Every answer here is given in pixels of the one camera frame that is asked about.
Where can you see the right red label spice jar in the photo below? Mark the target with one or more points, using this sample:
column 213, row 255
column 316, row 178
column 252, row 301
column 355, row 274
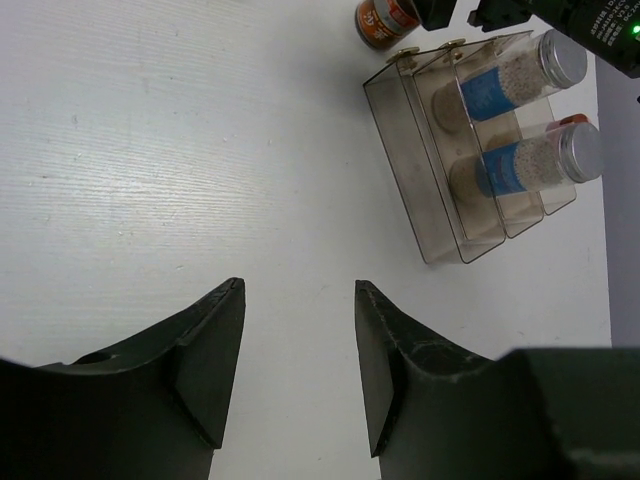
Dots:
column 382, row 24

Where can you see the pink cap spice bottle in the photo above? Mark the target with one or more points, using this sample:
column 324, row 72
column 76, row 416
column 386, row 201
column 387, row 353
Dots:
column 569, row 120

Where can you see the clear acrylic organizer tray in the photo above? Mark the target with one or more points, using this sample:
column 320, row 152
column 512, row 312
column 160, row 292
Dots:
column 422, row 153

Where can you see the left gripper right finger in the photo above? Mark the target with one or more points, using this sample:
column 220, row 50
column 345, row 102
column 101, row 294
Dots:
column 435, row 410

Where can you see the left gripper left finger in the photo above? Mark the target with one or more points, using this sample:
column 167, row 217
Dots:
column 153, row 406

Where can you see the silver lid pearl jar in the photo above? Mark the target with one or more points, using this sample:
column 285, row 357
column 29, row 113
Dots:
column 524, row 73
column 567, row 155

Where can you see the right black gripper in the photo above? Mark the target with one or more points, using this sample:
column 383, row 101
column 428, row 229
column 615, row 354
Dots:
column 607, row 28

